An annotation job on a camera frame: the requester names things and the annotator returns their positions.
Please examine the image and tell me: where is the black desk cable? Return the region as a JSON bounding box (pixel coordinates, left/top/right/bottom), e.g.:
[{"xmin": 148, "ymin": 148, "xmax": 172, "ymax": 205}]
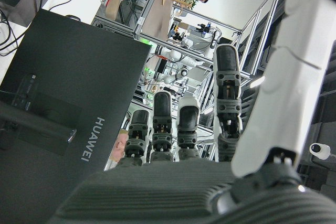
[{"xmin": 0, "ymin": 6, "xmax": 27, "ymax": 57}]

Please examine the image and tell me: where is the aluminium frame cage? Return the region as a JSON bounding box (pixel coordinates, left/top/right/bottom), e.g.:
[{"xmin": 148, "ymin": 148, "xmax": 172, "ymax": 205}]
[{"xmin": 91, "ymin": 0, "xmax": 287, "ymax": 80}]

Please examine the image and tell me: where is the white security camera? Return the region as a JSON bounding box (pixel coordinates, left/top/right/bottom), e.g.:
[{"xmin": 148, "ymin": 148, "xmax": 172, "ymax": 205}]
[{"xmin": 309, "ymin": 142, "xmax": 331, "ymax": 161}]

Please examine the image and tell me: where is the cardboard box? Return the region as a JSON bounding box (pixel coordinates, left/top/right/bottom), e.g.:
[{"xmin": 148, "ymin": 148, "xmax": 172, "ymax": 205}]
[{"xmin": 106, "ymin": 0, "xmax": 124, "ymax": 20}]

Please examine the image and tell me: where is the brown wooden table board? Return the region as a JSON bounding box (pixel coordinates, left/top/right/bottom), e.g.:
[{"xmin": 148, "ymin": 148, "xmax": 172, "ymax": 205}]
[{"xmin": 141, "ymin": 0, "xmax": 179, "ymax": 42}]

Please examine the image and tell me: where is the person with shaved head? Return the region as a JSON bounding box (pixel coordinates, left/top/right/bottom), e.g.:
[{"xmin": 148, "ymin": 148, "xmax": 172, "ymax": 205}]
[{"xmin": 111, "ymin": 129, "xmax": 129, "ymax": 162}]

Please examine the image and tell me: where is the black Huawei monitor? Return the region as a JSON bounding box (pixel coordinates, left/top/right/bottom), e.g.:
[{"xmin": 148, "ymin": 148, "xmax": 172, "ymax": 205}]
[{"xmin": 0, "ymin": 8, "xmax": 153, "ymax": 224}]

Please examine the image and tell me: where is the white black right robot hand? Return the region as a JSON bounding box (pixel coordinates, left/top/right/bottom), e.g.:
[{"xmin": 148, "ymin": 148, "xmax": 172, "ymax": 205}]
[{"xmin": 48, "ymin": 0, "xmax": 336, "ymax": 224}]

